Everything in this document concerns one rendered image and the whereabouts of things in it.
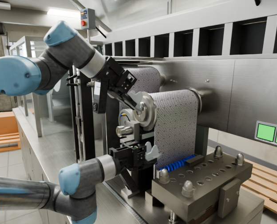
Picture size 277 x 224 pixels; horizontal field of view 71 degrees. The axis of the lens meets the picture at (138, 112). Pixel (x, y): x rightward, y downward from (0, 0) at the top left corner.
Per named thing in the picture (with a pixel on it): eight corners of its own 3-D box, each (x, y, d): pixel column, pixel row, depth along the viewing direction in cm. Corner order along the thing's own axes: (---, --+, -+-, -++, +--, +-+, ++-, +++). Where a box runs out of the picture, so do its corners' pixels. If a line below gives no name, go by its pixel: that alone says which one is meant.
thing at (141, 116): (131, 109, 76) (139, 98, 71) (135, 108, 77) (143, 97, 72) (139, 126, 73) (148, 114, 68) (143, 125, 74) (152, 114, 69)
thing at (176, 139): (153, 172, 74) (154, 125, 70) (193, 155, 88) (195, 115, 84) (154, 172, 74) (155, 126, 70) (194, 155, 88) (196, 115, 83)
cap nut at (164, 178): (156, 180, 68) (156, 168, 67) (164, 176, 70) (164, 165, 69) (164, 185, 65) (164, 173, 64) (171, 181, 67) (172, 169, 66)
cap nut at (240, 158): (232, 162, 80) (234, 153, 79) (237, 160, 82) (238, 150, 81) (241, 166, 77) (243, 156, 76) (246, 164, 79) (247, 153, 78)
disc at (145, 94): (132, 126, 81) (131, 90, 78) (133, 126, 81) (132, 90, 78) (156, 134, 69) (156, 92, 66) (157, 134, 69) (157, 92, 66)
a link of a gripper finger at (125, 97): (139, 104, 63) (120, 88, 58) (137, 108, 63) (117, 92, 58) (132, 102, 67) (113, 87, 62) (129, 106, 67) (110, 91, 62)
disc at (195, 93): (175, 117, 95) (175, 86, 92) (176, 117, 95) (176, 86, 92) (200, 122, 83) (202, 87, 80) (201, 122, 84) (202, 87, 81)
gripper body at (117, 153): (148, 145, 65) (117, 155, 58) (148, 168, 67) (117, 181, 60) (135, 138, 70) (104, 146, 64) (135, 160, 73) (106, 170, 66)
